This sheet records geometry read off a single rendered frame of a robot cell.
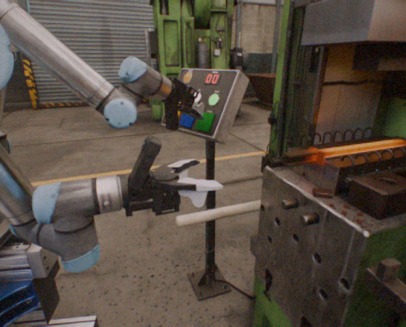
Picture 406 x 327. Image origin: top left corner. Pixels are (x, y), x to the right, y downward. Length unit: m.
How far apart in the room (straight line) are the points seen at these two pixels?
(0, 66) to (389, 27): 0.68
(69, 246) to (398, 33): 0.80
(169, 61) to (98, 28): 3.40
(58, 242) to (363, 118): 1.04
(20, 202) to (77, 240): 0.14
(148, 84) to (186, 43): 4.57
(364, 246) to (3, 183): 0.71
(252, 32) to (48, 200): 9.53
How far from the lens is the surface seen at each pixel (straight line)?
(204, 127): 1.02
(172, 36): 5.50
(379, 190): 0.66
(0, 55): 0.41
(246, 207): 1.17
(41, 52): 0.71
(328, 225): 0.69
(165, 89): 0.84
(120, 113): 0.67
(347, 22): 0.71
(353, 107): 1.08
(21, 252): 0.87
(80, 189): 0.54
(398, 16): 0.73
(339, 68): 1.00
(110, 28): 8.44
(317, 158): 0.74
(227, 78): 1.06
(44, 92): 8.55
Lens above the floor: 1.23
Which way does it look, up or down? 22 degrees down
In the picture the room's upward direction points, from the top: straight up
